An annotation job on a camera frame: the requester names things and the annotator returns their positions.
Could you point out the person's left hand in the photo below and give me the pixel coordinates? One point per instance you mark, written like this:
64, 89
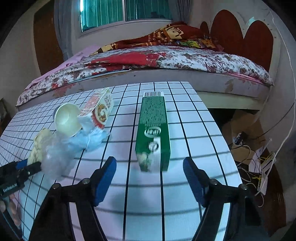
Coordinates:
10, 206

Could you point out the blue white paper cup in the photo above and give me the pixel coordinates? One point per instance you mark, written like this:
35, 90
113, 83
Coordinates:
67, 120

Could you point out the pink sheet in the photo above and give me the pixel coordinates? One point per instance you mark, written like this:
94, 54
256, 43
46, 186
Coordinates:
74, 59

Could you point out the red white small box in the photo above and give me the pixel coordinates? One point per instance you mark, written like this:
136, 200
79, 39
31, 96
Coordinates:
101, 109

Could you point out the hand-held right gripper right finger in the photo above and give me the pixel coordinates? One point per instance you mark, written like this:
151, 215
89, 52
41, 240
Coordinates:
196, 183

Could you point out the grey curtain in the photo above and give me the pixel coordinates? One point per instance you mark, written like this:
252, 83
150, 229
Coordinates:
62, 30
185, 9

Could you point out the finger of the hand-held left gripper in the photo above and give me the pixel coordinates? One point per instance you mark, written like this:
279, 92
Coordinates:
22, 164
32, 169

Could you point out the green milk carton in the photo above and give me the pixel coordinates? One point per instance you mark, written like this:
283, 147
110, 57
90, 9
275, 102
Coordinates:
152, 120

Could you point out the floral bedspread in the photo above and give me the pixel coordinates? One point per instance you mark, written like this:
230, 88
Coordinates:
185, 58

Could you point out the white bed with red headboard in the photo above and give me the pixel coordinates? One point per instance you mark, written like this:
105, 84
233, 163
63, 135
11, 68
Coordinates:
208, 81

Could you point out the colourful printed pillow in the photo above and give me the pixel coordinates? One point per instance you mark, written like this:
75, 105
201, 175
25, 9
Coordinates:
194, 43

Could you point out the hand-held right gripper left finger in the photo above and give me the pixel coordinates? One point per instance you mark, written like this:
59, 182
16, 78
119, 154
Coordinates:
104, 183

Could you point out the cardboard box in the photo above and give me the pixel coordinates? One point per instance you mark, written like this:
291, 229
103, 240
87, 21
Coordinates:
231, 129

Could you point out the white router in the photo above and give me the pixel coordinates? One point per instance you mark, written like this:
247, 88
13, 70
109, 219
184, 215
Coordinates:
266, 172

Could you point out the white black grid tablecloth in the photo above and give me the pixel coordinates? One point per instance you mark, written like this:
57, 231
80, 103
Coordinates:
185, 139

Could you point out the window with green curtain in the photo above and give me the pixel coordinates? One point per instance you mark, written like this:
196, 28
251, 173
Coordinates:
104, 14

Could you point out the brown wooden door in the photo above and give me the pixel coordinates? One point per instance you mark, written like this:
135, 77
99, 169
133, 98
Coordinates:
46, 41

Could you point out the cream cloth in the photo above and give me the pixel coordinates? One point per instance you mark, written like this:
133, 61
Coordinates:
39, 143

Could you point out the red printed blanket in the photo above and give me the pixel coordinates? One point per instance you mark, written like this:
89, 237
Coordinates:
150, 37

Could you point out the clear plastic bag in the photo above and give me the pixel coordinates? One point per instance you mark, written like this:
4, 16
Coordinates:
56, 160

